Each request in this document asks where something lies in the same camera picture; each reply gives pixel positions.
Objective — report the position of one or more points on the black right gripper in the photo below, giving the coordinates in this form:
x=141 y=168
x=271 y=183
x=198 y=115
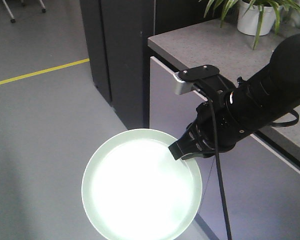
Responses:
x=213 y=130

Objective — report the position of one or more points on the light green round plate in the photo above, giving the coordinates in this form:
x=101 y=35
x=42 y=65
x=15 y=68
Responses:
x=133 y=188

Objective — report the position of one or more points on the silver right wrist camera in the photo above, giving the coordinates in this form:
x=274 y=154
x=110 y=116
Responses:
x=185 y=79

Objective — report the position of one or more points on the chair legs with casters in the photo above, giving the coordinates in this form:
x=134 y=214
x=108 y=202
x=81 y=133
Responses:
x=9 y=6

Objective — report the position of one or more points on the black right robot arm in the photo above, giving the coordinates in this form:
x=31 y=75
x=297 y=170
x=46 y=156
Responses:
x=268 y=95

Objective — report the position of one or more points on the green potted plant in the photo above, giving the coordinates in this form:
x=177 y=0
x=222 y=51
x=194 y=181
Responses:
x=277 y=5

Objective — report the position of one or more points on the white plant pot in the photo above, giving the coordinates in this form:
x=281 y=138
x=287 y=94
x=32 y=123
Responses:
x=248 y=19

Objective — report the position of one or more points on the dark tall cabinet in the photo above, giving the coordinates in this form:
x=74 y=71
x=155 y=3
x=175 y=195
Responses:
x=117 y=32

